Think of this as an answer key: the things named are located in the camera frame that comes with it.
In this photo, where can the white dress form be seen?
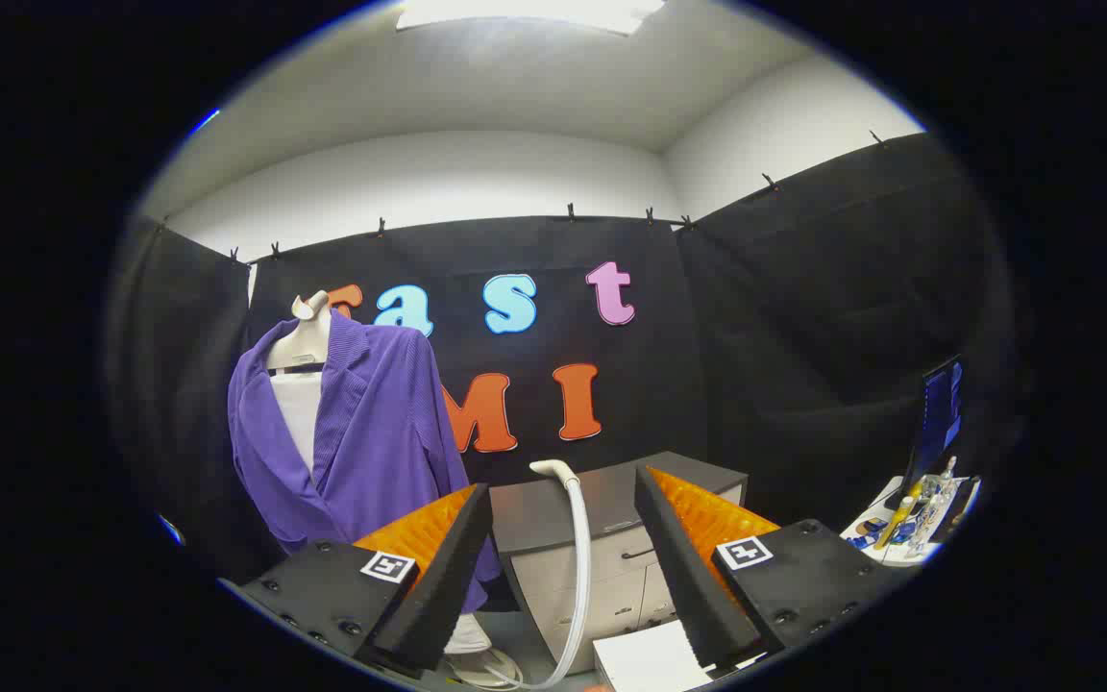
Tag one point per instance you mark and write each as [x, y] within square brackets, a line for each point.
[302, 413]

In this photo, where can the yellow bottle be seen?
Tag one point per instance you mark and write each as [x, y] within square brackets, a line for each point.
[895, 524]

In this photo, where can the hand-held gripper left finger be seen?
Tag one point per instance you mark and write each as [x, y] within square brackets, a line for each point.
[448, 577]

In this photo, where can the white side table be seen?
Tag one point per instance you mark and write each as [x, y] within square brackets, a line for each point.
[866, 529]

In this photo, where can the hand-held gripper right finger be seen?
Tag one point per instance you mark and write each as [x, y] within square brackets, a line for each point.
[683, 557]

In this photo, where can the low white cabinet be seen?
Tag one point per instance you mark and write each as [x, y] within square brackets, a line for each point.
[645, 663]

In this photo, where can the ceiling light panel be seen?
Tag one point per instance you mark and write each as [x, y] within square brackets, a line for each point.
[515, 12]

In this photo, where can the cluster of clear bottles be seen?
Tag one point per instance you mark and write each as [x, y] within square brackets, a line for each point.
[933, 509]

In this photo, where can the computer monitor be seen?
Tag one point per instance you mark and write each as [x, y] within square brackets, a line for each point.
[938, 413]

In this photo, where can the grey drawer cabinet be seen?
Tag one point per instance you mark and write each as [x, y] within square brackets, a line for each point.
[553, 509]

